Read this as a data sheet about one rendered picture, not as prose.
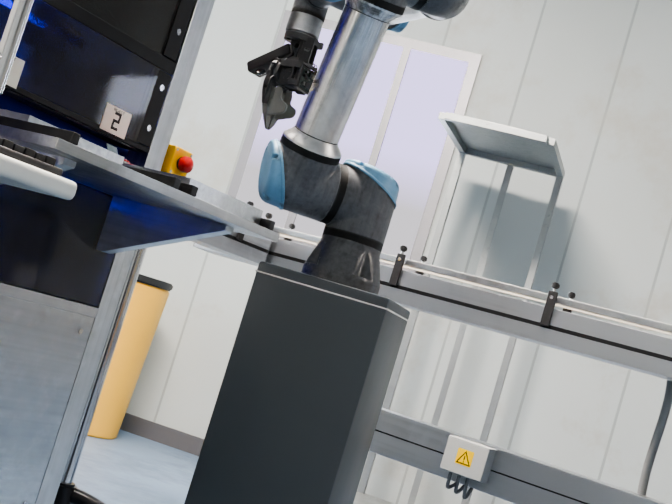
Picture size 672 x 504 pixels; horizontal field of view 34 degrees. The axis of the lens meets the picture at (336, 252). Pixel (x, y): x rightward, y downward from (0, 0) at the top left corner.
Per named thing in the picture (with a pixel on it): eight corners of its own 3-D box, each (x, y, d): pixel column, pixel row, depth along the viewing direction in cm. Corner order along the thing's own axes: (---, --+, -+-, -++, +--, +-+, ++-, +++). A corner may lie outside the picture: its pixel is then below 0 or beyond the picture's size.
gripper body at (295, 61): (294, 86, 233) (311, 32, 234) (262, 81, 237) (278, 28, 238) (312, 99, 239) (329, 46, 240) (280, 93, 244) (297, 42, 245)
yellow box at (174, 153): (145, 168, 273) (154, 140, 273) (163, 176, 279) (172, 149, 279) (168, 173, 269) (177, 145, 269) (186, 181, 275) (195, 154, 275)
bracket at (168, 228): (95, 249, 255) (112, 195, 256) (104, 252, 257) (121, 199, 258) (208, 282, 237) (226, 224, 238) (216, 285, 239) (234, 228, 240)
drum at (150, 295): (139, 441, 501) (187, 289, 507) (99, 443, 459) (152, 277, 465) (55, 412, 512) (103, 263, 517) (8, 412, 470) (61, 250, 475)
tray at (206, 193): (67, 166, 238) (72, 150, 238) (145, 197, 260) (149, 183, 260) (185, 194, 220) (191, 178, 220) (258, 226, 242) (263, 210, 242)
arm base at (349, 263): (383, 301, 214) (398, 252, 215) (369, 293, 199) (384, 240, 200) (310, 280, 217) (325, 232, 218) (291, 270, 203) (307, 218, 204)
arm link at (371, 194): (393, 246, 205) (414, 177, 206) (328, 224, 201) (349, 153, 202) (371, 245, 217) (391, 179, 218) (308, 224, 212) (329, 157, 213)
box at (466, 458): (438, 467, 288) (448, 434, 289) (446, 468, 292) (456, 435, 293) (480, 482, 282) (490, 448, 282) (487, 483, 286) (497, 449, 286)
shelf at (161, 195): (-120, 107, 211) (-117, 98, 211) (120, 202, 270) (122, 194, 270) (54, 148, 185) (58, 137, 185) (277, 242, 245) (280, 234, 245)
